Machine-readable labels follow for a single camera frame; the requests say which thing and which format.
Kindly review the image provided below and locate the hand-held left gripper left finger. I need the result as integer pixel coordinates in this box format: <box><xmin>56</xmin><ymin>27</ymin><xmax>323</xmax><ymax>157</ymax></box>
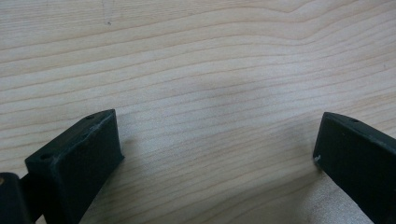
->
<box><xmin>21</xmin><ymin>108</ymin><xmax>125</xmax><ymax>224</ymax></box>

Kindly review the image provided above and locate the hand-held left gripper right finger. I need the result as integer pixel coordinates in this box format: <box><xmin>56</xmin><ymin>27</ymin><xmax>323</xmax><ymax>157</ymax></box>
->
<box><xmin>312</xmin><ymin>111</ymin><xmax>396</xmax><ymax>224</ymax></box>

